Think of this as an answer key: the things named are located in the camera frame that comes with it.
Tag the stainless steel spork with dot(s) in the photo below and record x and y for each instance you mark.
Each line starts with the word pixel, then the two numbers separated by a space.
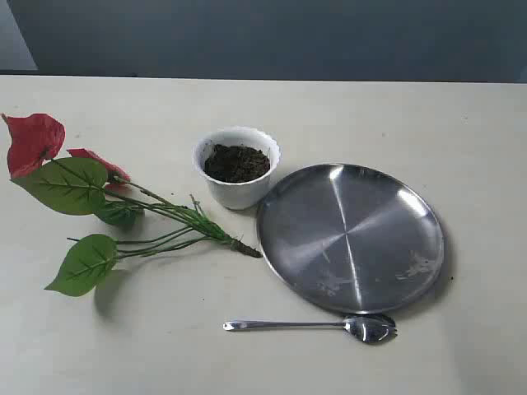
pixel 367 329

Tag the artificial red flower plant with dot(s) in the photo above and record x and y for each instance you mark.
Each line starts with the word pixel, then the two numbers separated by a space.
pixel 84 184

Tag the white ribbed plastic pot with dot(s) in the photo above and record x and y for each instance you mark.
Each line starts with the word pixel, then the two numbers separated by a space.
pixel 237 196

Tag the dark soil in pot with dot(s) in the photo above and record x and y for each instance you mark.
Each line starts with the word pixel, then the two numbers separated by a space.
pixel 236 164

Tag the round stainless steel plate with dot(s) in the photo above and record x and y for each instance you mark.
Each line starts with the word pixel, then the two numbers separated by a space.
pixel 350 239

